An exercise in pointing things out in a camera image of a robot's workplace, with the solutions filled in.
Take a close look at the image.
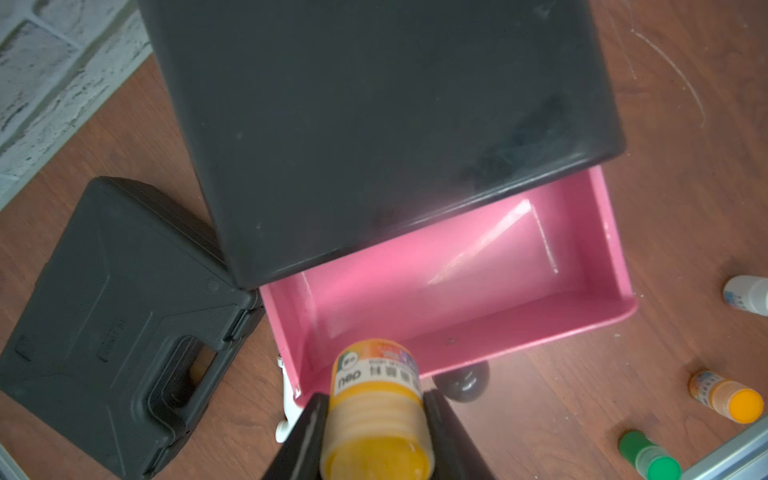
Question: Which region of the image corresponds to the aluminium front rail frame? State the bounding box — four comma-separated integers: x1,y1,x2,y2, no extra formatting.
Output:
681,416,768,480

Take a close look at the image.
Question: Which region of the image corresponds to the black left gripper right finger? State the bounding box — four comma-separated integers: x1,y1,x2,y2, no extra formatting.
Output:
423,390,495,480

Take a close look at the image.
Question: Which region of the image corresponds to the black drawer cabinet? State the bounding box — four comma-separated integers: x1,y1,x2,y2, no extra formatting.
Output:
139,1,626,289

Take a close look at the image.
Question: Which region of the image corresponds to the white paint bottle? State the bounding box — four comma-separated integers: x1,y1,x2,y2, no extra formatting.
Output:
722,275,768,317

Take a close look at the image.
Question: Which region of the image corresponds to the black plastic tool case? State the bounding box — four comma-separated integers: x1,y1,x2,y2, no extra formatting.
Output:
1,176,264,479

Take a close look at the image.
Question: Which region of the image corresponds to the green paint bottle right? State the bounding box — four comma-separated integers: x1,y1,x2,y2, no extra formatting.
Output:
618,430,682,480

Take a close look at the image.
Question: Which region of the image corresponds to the white pipe fitting brass thread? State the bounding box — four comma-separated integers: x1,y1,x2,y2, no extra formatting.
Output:
275,356,303,444

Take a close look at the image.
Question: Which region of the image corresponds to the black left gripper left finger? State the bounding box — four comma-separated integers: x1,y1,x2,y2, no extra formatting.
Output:
262,393,329,480

